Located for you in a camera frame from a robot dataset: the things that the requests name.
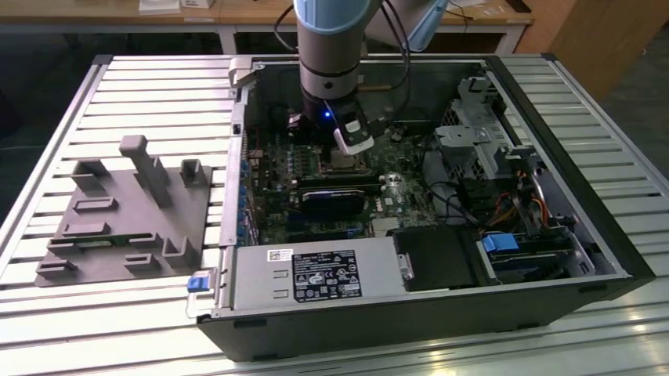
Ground metal socket cover frame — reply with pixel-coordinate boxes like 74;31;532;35
312;145;372;175

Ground silver square CPU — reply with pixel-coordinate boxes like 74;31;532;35
328;150;358;168

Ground CPU socket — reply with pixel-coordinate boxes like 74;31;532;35
312;143;372;176

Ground black RAM slot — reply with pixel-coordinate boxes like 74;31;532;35
298;176;382;185
296;183;384;192

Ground black plastic drive cover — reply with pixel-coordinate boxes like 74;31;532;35
390;226;491;293

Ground black graphics card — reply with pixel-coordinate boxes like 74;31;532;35
292;186;370;222

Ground green motherboard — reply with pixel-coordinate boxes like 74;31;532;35
238;121;451;246

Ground silver metal disk bay cage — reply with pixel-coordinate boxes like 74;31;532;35
432;76;540;181

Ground long wooden desk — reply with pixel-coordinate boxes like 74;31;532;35
0;0;535;56

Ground silver power supply unit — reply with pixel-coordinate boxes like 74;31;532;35
229;234;414;310

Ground grey plastic parts rack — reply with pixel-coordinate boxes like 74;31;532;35
31;134;216;289

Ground blue disk carrier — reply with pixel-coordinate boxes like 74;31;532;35
481;233;520;256

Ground black open PC case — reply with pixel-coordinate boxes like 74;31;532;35
195;52;659;363

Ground brown wooden cabinet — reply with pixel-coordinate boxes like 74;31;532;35
515;0;669;101

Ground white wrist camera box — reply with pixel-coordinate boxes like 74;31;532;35
333;110;376;157

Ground thin black data cable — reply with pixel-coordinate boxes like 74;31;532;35
426;183;484;229

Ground yellow orange wire bundle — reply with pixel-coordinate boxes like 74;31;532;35
493;166;553;236

